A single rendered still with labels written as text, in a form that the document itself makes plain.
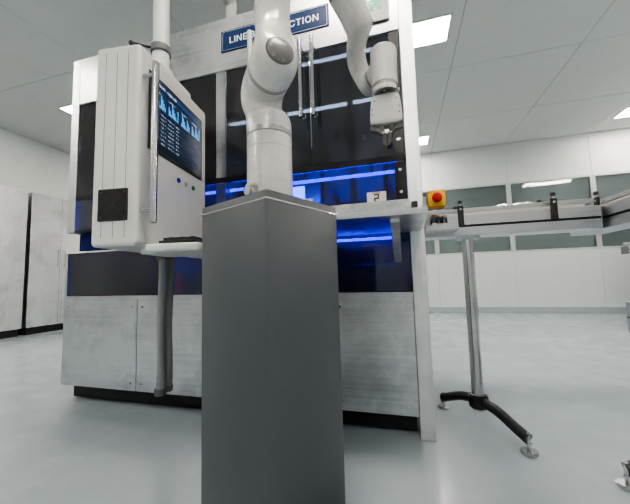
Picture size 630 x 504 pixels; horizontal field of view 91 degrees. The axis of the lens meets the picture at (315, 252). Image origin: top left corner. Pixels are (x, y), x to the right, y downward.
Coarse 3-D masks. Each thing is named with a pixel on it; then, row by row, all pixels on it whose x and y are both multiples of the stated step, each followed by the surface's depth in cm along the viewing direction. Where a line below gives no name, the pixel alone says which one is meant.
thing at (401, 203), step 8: (392, 200) 99; (400, 200) 99; (408, 200) 98; (336, 208) 104; (344, 208) 103; (352, 208) 103; (360, 208) 102; (368, 208) 101; (376, 208) 101; (384, 208) 100; (392, 208) 99; (400, 208) 98
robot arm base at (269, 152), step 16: (256, 144) 77; (272, 144) 77; (288, 144) 80; (256, 160) 77; (272, 160) 76; (288, 160) 79; (256, 176) 76; (272, 176) 76; (288, 176) 79; (288, 192) 78
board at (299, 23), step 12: (300, 12) 155; (312, 12) 153; (324, 12) 152; (252, 24) 162; (300, 24) 155; (312, 24) 153; (324, 24) 151; (228, 36) 166; (240, 36) 164; (252, 36) 162; (228, 48) 166
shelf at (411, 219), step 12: (336, 216) 101; (348, 216) 100; (360, 216) 99; (372, 216) 98; (384, 216) 98; (396, 216) 98; (408, 216) 99; (420, 216) 99; (336, 228) 119; (348, 228) 120; (360, 228) 121; (372, 228) 121; (384, 228) 122; (408, 228) 124; (420, 228) 125
